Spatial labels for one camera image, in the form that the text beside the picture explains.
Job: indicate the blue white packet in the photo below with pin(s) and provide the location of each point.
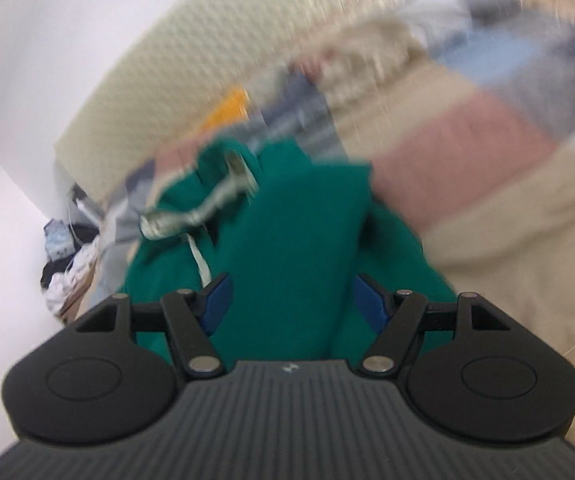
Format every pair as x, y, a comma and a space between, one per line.
57, 241

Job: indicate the yellow cloth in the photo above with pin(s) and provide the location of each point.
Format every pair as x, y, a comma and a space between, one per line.
227, 110

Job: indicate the patchwork blanket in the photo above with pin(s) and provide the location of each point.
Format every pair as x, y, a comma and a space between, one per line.
492, 185

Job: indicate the cream quilted headboard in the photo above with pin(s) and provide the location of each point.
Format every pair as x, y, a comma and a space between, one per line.
177, 70

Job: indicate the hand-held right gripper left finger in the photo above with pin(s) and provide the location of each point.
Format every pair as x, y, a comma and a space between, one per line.
220, 300

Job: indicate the green sweatshirt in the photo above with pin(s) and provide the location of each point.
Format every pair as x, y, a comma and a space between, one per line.
292, 240

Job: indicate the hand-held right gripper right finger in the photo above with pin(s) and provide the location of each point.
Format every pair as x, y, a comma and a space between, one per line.
367, 302

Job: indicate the dark cloth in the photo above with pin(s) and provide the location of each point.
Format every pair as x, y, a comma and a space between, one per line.
85, 236

